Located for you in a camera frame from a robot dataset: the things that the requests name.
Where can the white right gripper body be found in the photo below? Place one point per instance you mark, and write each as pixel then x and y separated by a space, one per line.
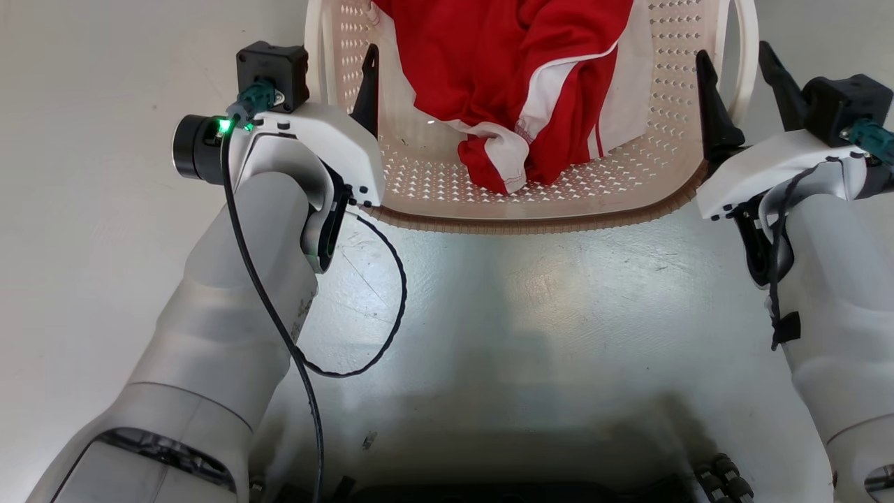
pixel 775 157

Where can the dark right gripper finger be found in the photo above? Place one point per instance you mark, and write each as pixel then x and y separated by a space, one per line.
pixel 783 87
pixel 716 126

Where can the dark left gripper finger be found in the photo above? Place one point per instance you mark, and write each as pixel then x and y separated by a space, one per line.
pixel 369 98

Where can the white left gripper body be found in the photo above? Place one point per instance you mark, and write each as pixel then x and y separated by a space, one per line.
pixel 335 140

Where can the beige perforated plastic laundry basket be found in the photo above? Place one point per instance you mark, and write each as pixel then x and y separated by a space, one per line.
pixel 433 178

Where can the dark robot base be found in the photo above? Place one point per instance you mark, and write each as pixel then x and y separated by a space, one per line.
pixel 489 493

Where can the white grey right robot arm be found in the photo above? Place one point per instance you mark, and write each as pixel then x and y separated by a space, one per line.
pixel 845 314

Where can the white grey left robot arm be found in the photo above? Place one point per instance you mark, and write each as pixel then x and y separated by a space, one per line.
pixel 209 335

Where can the red and white garment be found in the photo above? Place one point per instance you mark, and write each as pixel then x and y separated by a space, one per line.
pixel 475 63

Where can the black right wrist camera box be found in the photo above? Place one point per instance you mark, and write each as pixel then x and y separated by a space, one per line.
pixel 841 98

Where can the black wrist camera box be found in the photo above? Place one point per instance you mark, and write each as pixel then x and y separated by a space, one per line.
pixel 841 98
pixel 269 64

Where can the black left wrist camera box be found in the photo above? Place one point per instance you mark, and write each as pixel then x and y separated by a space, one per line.
pixel 269 64

